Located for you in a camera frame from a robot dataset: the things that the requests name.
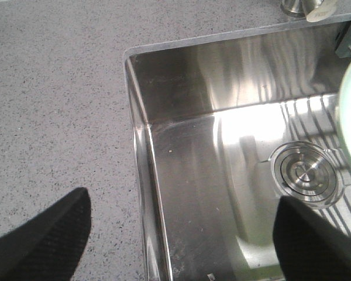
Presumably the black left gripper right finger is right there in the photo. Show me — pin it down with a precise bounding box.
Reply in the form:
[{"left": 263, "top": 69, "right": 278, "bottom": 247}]
[{"left": 273, "top": 196, "right": 351, "bottom": 280}]

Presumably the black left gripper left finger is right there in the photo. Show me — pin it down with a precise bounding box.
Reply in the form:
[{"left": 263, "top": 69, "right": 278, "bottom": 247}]
[{"left": 0, "top": 187, "right": 91, "bottom": 280}]

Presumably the round steel sink drain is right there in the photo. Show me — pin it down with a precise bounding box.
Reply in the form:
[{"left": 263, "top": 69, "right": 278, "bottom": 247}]
[{"left": 269, "top": 141, "right": 343, "bottom": 210}]

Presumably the stainless steel sink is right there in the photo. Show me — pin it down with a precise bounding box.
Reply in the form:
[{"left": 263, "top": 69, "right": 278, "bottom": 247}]
[{"left": 123, "top": 13, "right": 351, "bottom": 280}]

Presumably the stainless steel faucet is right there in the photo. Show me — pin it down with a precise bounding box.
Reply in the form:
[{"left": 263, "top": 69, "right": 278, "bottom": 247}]
[{"left": 280, "top": 0, "right": 338, "bottom": 23}]

